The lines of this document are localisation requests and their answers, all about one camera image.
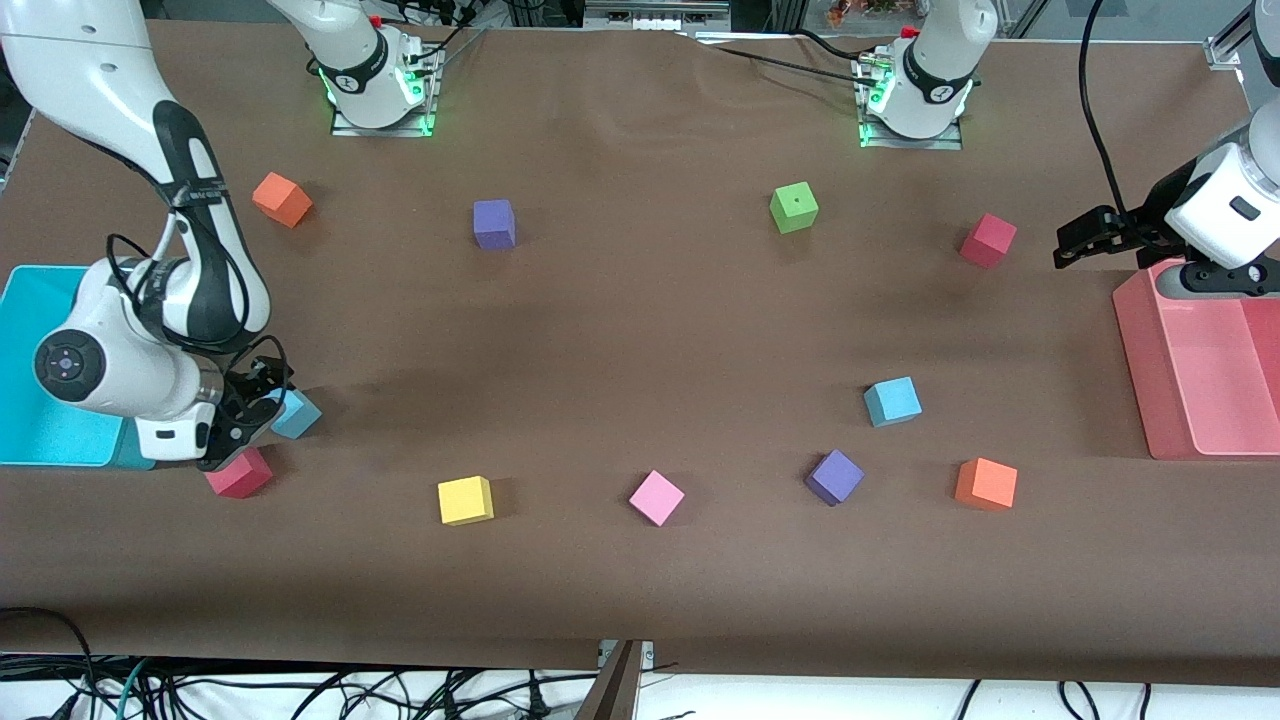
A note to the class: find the brown table cover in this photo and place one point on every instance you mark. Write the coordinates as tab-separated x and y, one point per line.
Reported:
640	330

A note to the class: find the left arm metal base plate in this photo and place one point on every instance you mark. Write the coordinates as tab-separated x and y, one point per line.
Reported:
945	143

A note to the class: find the pink foam cube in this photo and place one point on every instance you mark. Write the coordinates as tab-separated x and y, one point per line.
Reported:
656	497

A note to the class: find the aluminium side rail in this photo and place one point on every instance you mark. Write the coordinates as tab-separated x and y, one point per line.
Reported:
12	150

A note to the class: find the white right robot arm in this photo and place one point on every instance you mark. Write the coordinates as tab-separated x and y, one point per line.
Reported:
90	70

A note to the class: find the silver metal bracket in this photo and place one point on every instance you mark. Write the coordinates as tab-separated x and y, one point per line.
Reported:
645	652

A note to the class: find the orange background objects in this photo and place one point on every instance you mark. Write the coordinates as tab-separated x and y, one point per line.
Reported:
860	12

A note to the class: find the red foam cube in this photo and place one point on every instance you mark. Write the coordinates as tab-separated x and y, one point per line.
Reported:
240	475
988	240

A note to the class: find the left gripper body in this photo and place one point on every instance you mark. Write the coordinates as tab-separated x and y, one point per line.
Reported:
1143	225

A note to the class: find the grey power strip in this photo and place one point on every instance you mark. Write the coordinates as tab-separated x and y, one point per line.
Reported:
650	15

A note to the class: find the aluminium frame corner profile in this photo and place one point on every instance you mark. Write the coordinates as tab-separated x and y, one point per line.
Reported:
1225	50

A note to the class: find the cyan plastic bin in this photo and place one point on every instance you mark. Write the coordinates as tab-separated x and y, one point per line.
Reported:
25	310

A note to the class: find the orange foam cube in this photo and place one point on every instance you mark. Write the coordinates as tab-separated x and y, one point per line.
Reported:
986	483
282	200

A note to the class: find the yellow foam cube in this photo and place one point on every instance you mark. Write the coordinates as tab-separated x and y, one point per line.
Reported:
465	500

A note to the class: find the green foam cube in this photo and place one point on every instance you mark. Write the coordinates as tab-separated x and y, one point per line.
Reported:
794	207

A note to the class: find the light blue foam cube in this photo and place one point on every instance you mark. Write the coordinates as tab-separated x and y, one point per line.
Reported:
298	415
892	400

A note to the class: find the purple foam cube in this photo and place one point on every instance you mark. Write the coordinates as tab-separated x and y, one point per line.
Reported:
494	222
834	475

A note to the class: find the dark metal strut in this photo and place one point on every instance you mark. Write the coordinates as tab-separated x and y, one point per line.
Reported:
612	690

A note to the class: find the pink plastic bin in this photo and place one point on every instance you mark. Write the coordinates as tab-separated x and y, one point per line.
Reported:
1210	390

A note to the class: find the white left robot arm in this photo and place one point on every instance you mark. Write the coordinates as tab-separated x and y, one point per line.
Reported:
935	70

